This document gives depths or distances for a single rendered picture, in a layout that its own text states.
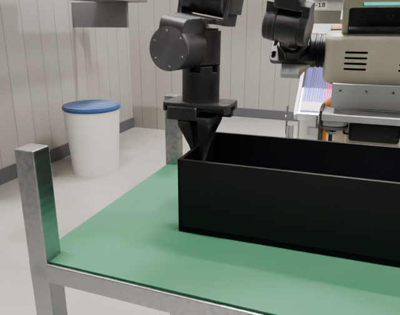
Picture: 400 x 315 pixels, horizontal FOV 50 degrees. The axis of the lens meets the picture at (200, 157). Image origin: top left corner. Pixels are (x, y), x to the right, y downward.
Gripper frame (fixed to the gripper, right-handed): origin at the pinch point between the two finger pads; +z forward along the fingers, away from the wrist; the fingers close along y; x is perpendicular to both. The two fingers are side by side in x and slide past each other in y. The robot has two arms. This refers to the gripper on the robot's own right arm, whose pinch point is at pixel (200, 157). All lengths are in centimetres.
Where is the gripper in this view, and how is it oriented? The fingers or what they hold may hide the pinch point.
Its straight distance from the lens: 68.7
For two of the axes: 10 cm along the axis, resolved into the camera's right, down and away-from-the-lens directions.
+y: 9.4, 1.1, -3.1
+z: -0.1, 9.6, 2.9
